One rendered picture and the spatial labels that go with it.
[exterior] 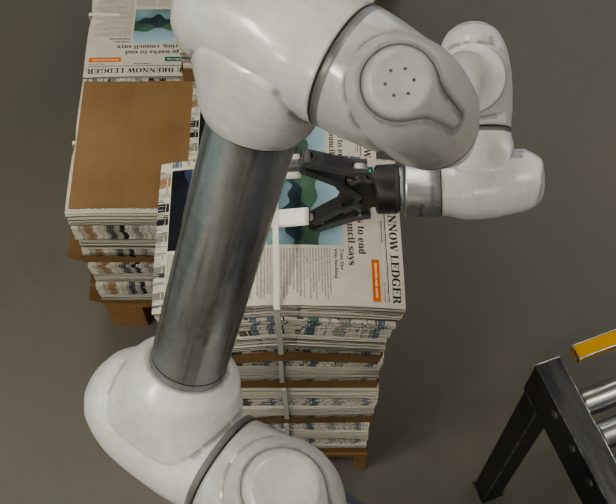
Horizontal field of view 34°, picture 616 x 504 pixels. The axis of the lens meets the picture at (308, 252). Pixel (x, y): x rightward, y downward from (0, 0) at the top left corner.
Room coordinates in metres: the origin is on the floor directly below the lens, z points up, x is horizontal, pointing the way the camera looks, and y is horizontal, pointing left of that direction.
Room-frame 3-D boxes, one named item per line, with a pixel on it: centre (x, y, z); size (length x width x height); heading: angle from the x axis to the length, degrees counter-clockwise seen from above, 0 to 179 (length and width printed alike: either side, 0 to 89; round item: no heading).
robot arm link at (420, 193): (0.78, -0.17, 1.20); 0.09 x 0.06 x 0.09; 179
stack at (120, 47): (1.46, 0.38, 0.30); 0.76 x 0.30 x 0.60; 179
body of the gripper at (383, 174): (0.78, -0.10, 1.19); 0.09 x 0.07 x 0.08; 89
